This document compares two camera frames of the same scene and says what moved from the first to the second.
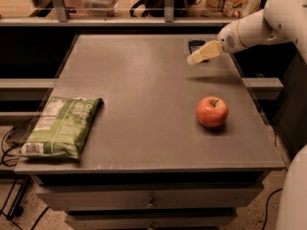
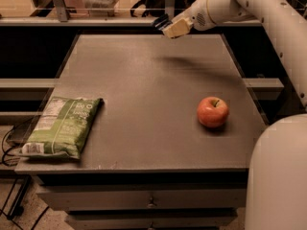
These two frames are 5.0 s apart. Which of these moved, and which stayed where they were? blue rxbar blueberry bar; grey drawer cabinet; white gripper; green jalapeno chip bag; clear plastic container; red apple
Moved: blue rxbar blueberry bar; white gripper
Stayed: clear plastic container; red apple; grey drawer cabinet; green jalapeno chip bag
